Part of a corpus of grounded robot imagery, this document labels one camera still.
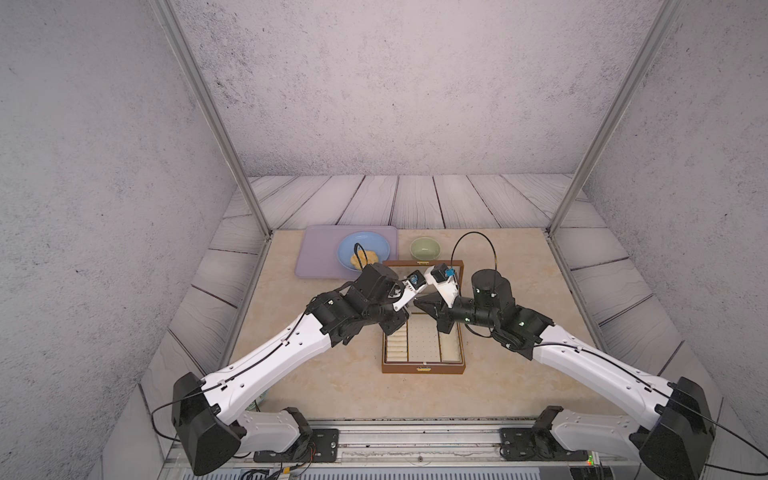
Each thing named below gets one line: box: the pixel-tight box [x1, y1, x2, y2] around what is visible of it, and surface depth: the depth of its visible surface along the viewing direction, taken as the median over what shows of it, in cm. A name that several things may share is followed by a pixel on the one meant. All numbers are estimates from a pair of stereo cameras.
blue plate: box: [337, 231, 391, 270], surface depth 116 cm
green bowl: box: [410, 236, 442, 261], surface depth 111 cm
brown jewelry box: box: [382, 260, 466, 374], surface depth 84 cm
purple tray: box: [294, 225, 399, 280], surface depth 120 cm
